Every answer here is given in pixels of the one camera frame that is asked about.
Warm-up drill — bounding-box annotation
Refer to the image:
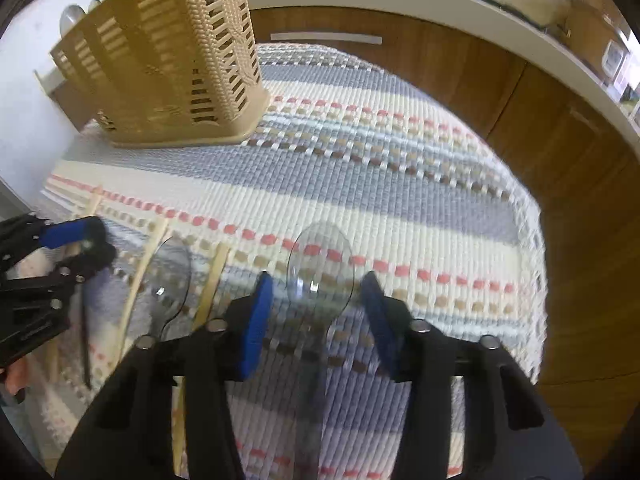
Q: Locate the striped woven mat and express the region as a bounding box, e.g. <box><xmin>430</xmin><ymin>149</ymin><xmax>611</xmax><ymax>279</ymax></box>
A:
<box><xmin>30</xmin><ymin>42</ymin><xmax>548</xmax><ymax>480</ymax></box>

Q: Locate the beige rice cooker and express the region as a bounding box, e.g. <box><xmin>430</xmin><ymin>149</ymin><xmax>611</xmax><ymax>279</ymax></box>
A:
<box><xmin>562</xmin><ymin>0</ymin><xmax>628</xmax><ymax>78</ymax></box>

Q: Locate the beige plastic utensil basket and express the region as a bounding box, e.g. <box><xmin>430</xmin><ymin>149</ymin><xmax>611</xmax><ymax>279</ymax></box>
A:
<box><xmin>49</xmin><ymin>0</ymin><xmax>273</xmax><ymax>148</ymax></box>

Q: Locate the long silver cabinet handle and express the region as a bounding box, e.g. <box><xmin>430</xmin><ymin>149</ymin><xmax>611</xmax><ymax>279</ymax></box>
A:
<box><xmin>270</xmin><ymin>32</ymin><xmax>384</xmax><ymax>46</ymax></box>

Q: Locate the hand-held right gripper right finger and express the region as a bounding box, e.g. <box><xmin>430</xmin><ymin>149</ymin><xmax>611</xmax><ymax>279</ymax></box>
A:
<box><xmin>361</xmin><ymin>271</ymin><xmax>551</xmax><ymax>480</ymax></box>

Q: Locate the person's left hand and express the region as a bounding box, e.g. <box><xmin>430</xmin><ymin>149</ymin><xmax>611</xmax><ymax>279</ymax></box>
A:
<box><xmin>0</xmin><ymin>355</ymin><xmax>28</xmax><ymax>401</ymax></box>

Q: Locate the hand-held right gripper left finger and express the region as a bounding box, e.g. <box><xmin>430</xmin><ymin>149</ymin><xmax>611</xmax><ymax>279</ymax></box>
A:
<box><xmin>55</xmin><ymin>271</ymin><xmax>275</xmax><ymax>480</ymax></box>

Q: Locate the white refrigerator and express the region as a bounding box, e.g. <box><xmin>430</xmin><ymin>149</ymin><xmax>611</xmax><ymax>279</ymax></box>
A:
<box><xmin>0</xmin><ymin>0</ymin><xmax>118</xmax><ymax>201</ymax></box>

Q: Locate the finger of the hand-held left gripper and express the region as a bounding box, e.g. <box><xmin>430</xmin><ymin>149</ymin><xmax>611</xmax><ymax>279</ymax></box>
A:
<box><xmin>54</xmin><ymin>240</ymin><xmax>119</xmax><ymax>286</ymax></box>
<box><xmin>0</xmin><ymin>214</ymin><xmax>107</xmax><ymax>281</ymax></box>

